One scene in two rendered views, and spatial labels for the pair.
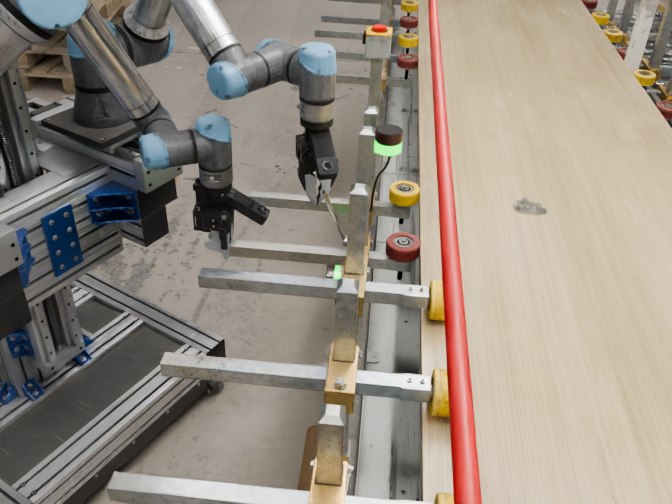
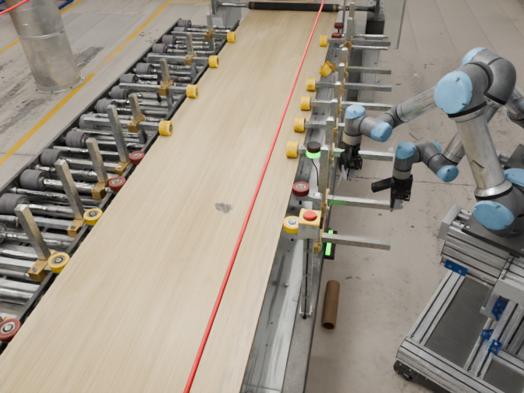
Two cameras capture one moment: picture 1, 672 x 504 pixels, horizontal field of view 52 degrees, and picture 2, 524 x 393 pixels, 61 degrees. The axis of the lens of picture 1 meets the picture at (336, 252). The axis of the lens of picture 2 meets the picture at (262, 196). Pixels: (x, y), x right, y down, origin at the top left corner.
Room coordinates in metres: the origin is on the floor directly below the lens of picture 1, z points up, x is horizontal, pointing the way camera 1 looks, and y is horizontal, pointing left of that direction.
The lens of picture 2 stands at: (2.98, -0.06, 2.21)
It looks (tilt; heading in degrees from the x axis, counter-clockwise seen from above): 39 degrees down; 190
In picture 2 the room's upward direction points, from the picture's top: 3 degrees counter-clockwise
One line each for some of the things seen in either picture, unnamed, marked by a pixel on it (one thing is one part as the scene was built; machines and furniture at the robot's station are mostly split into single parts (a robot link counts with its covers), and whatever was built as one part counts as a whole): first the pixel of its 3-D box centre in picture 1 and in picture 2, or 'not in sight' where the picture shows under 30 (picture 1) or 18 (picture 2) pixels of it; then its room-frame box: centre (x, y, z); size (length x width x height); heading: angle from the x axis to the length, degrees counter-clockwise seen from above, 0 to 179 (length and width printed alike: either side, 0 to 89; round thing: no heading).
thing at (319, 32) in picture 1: (363, 36); not in sight; (3.09, -0.08, 0.81); 0.44 x 0.03 x 0.04; 86
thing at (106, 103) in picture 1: (101, 98); (507, 214); (1.65, 0.62, 1.09); 0.15 x 0.15 x 0.10
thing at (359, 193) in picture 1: (353, 286); (327, 159); (1.13, -0.04, 0.93); 0.04 x 0.04 x 0.48; 86
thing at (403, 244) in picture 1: (401, 259); (300, 194); (1.33, -0.16, 0.85); 0.08 x 0.08 x 0.11
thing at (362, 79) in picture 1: (355, 79); not in sight; (2.59, -0.04, 0.80); 0.44 x 0.03 x 0.04; 86
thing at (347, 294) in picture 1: (342, 386); (331, 139); (0.88, -0.02, 0.89); 0.04 x 0.04 x 0.48; 86
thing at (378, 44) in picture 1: (378, 43); (309, 224); (1.88, -0.09, 1.18); 0.07 x 0.07 x 0.08; 86
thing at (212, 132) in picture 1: (212, 142); (405, 156); (1.36, 0.28, 1.12); 0.09 x 0.08 x 0.11; 115
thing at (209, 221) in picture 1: (214, 204); (400, 185); (1.36, 0.29, 0.96); 0.09 x 0.08 x 0.12; 86
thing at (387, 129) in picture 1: (385, 173); (313, 165); (1.37, -0.10, 1.06); 0.06 x 0.06 x 0.22; 86
